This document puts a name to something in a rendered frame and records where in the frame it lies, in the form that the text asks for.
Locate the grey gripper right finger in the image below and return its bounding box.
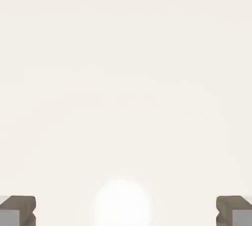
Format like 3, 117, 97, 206
216, 195, 252, 226

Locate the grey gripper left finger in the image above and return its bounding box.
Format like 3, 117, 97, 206
0, 195, 37, 226

